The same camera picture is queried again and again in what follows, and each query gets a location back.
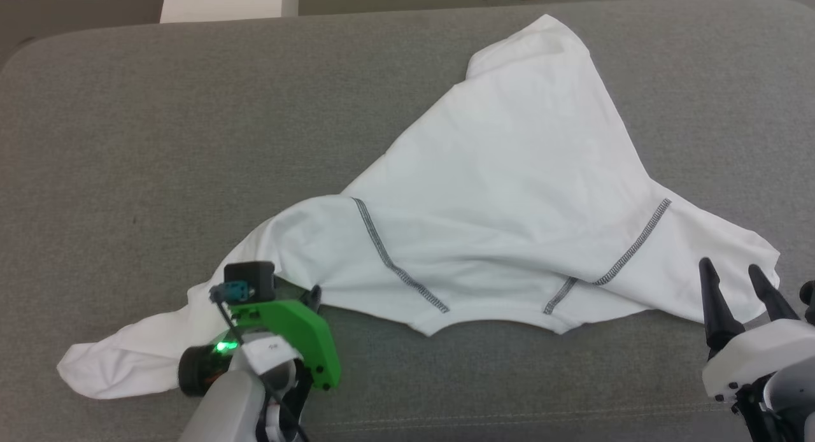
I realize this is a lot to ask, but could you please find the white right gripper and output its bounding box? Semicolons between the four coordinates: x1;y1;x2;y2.
698;257;815;401

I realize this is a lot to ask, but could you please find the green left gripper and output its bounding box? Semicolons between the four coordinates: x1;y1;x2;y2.
228;286;341;392

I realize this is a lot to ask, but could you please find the grey fabric sofa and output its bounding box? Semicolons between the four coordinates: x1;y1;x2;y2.
0;0;815;442

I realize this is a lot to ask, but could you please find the white square box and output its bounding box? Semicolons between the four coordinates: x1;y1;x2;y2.
159;0;300;24

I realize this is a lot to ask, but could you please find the white label band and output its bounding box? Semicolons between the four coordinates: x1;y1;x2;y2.
242;336;303;376

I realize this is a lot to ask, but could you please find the white long-sleeve shirt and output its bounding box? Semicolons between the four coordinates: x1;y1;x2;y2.
56;13;781;401

